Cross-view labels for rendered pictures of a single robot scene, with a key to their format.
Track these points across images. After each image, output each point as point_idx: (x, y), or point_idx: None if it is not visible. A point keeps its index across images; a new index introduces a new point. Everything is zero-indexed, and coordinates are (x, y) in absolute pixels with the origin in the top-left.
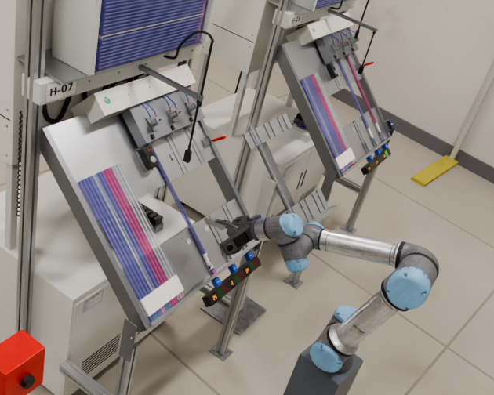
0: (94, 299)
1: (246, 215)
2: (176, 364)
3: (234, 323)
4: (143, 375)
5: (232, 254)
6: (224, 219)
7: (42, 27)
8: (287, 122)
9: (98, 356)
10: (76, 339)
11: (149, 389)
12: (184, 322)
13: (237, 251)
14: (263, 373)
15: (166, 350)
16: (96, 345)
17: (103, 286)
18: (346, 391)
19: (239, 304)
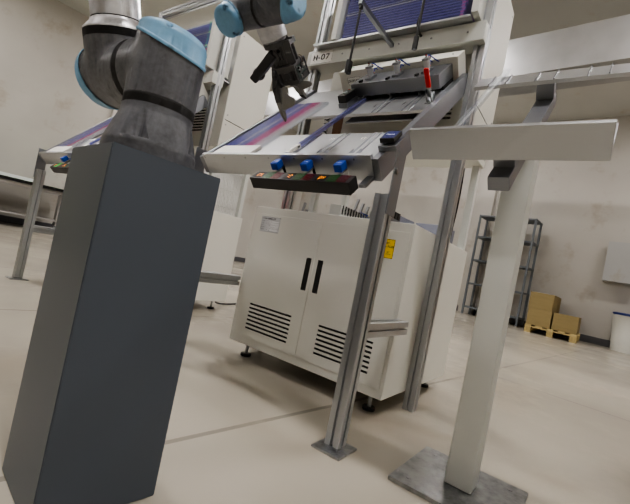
0: (271, 224)
1: (303, 57)
2: (293, 408)
3: (348, 367)
4: (271, 387)
5: (275, 101)
6: (303, 80)
7: (323, 23)
8: (620, 69)
9: (265, 318)
10: (250, 259)
11: (249, 386)
12: (382, 429)
13: (273, 90)
14: (291, 489)
15: (317, 406)
16: (265, 295)
17: (281, 216)
18: (81, 252)
19: (358, 319)
